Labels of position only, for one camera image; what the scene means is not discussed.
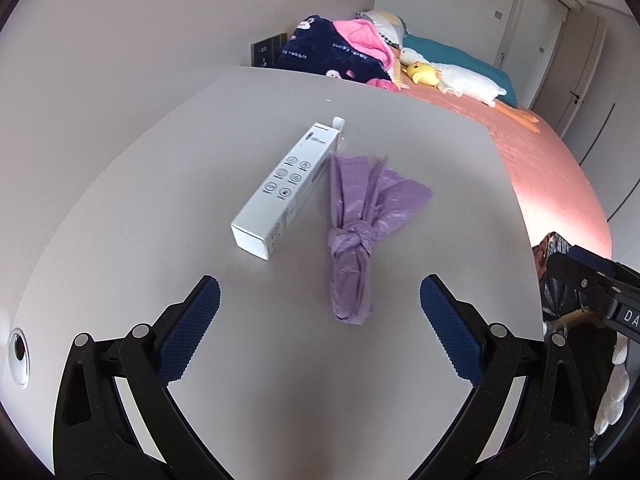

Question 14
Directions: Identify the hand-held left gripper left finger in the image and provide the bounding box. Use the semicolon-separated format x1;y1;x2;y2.
52;274;236;480

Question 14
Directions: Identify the long white box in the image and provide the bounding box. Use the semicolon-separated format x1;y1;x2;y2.
231;121;343;262

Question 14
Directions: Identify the teal pillow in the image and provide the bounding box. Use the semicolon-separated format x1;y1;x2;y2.
402;32;518;111

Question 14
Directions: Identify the purple plastic bag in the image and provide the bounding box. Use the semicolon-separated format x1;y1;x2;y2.
325;152;434;327

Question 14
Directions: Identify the navy pink hooded robe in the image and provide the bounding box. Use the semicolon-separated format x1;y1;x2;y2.
276;14;401;92

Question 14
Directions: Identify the grey desk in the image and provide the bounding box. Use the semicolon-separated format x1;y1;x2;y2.
0;62;548;480

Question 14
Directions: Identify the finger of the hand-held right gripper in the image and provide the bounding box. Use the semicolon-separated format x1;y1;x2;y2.
546;251;618;318
567;244;640;286

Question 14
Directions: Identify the white goose plush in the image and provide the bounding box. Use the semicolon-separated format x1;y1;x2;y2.
397;47;541;133

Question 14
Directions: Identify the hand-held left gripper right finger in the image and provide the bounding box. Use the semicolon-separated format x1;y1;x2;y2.
400;274;593;480

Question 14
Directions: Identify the white crumpled paper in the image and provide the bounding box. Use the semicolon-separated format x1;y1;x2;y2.
594;345;630;436

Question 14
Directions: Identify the white wardrobe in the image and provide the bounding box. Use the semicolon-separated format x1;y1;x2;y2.
530;5;640;221

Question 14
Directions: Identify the yellow duck plush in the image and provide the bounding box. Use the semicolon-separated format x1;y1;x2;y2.
406;61;441;86

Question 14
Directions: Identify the bed with pink sheet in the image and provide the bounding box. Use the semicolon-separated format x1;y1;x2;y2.
395;75;613;261

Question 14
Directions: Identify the white door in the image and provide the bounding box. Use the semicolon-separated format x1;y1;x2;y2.
497;0;571;111

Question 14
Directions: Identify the desk cable grommet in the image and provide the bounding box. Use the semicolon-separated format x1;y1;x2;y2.
7;328;32;387

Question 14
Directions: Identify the patchwork pillow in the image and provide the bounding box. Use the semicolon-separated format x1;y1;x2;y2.
357;9;413;48

